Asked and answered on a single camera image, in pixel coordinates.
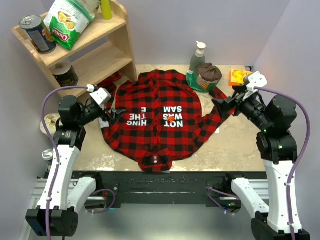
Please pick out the red black plaid shirt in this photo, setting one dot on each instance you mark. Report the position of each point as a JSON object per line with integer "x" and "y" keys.
{"x": 143, "y": 133}

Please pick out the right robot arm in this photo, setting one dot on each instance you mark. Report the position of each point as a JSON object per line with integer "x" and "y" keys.
{"x": 273, "y": 113}

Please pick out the green chips bag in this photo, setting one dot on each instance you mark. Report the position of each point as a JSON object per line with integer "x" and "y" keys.
{"x": 67, "y": 19}

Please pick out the orange snack box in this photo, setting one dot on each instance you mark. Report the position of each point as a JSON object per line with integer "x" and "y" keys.
{"x": 236, "y": 76}

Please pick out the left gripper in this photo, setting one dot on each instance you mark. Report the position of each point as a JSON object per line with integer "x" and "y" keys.
{"x": 111, "y": 118}

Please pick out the aluminium rail frame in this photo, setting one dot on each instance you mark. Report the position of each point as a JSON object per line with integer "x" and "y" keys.
{"x": 168, "y": 187}

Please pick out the black paper-topped jar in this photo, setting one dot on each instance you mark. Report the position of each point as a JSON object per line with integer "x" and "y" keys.
{"x": 64, "y": 74}

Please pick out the green soap dispenser bottle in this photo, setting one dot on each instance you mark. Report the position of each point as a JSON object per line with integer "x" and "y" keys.
{"x": 199, "y": 57}

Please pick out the white cloth sack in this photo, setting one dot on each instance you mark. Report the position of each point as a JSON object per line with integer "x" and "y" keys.
{"x": 50, "y": 121}

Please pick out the blue tin can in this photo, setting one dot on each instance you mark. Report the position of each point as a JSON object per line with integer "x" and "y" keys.
{"x": 38, "y": 33}

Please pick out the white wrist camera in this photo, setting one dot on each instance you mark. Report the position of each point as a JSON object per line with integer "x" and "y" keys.
{"x": 253, "y": 81}
{"x": 99, "y": 94}

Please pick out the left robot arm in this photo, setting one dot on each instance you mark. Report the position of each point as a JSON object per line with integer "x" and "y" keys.
{"x": 65, "y": 162}

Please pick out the yellow bottle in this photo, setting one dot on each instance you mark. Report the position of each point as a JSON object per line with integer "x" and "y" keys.
{"x": 106, "y": 9}

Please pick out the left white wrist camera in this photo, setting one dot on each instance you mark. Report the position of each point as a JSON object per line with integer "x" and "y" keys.
{"x": 99, "y": 94}

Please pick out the black gold drink can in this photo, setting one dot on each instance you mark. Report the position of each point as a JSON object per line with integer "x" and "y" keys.
{"x": 47, "y": 155}

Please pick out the green pouch with brown top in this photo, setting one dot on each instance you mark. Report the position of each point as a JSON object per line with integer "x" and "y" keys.
{"x": 204, "y": 78}

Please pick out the orange leaf brooch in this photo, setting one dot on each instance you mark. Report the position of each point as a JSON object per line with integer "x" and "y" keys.
{"x": 170, "y": 119}

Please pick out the wooden shelf unit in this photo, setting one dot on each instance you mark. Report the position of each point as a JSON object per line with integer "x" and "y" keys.
{"x": 97, "y": 65}

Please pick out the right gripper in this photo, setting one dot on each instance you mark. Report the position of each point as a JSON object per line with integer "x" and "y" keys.
{"x": 223, "y": 105}

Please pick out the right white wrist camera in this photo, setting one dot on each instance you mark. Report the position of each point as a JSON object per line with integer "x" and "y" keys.
{"x": 253, "y": 81}

